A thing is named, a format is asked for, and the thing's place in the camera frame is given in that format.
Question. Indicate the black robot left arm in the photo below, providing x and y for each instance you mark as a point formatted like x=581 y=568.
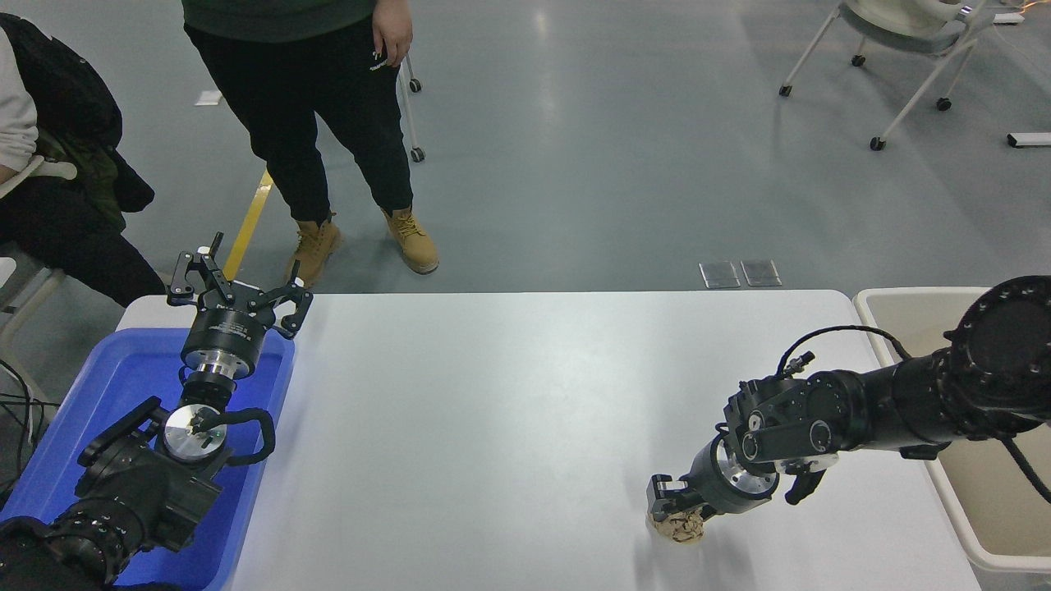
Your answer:
x=139 y=492

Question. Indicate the white wheeled chair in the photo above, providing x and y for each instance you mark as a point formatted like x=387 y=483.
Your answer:
x=903 y=16

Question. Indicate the tan paper ball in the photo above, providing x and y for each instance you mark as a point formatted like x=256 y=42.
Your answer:
x=681 y=530

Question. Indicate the white bar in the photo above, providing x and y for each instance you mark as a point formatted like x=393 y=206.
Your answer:
x=1030 y=139

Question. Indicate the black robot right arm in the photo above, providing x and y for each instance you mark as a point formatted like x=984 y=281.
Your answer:
x=903 y=402

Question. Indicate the grey white chair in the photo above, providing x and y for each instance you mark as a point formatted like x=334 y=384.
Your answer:
x=29 y=283

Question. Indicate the standing person's hand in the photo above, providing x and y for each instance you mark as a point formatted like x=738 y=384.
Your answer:
x=392 y=31

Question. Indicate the seated person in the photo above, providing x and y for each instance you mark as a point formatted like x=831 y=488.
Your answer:
x=57 y=123

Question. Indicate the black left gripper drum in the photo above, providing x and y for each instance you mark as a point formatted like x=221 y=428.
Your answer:
x=231 y=328

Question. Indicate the white wheeled frame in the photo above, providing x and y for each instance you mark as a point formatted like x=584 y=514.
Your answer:
x=408 y=98

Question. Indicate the large pale bin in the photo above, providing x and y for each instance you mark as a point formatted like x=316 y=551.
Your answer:
x=993 y=525

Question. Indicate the standing person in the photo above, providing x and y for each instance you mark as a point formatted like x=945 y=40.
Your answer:
x=279 y=98

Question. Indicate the metal floor plate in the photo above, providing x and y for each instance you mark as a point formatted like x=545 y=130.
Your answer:
x=720 y=274
x=760 y=272

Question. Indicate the blue plastic tray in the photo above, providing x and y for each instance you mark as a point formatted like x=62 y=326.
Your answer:
x=107 y=386

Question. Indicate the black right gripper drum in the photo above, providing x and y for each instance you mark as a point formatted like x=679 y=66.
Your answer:
x=713 y=488

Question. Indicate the white power strip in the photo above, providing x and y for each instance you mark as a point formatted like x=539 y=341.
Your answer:
x=1010 y=16

